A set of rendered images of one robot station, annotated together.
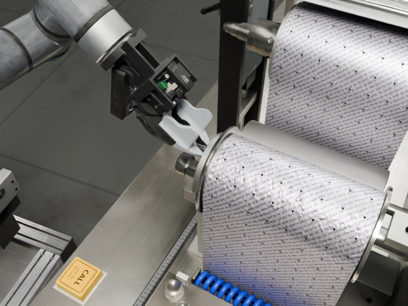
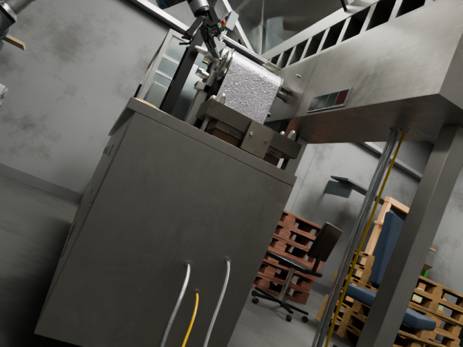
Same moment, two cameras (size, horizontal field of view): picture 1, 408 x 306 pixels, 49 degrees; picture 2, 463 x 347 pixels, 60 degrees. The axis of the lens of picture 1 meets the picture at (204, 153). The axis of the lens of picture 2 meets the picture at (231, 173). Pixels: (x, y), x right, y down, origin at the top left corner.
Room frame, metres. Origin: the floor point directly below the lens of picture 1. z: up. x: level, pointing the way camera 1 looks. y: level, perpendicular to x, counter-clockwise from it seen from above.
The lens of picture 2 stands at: (-0.84, 1.06, 0.70)
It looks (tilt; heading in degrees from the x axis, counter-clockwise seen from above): 5 degrees up; 313
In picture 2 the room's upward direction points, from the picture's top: 23 degrees clockwise
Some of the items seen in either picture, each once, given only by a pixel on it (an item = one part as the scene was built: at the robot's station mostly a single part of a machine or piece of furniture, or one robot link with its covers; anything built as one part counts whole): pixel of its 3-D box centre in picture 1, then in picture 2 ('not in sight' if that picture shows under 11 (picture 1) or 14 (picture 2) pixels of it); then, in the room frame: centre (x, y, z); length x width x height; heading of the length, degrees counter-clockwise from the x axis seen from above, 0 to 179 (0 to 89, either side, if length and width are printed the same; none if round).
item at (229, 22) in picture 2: not in sight; (228, 20); (0.92, -0.31, 1.66); 0.07 x 0.07 x 0.10; 72
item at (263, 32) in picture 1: (268, 39); (211, 56); (0.69, -0.12, 1.34); 0.06 x 0.06 x 0.06; 61
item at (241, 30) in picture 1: (238, 30); (200, 49); (0.72, -0.06, 1.34); 0.06 x 0.03 x 0.03; 61
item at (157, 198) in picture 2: not in sight; (136, 212); (1.26, -0.52, 0.43); 2.52 x 0.64 x 0.86; 151
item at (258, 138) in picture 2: not in sight; (257, 140); (0.13, -0.04, 0.97); 0.10 x 0.03 x 0.11; 61
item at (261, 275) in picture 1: (263, 282); (240, 111); (0.34, -0.10, 1.08); 0.23 x 0.01 x 0.18; 61
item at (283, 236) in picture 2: not in sight; (260, 242); (1.98, -2.93, 0.45); 1.32 x 0.88 x 0.91; 67
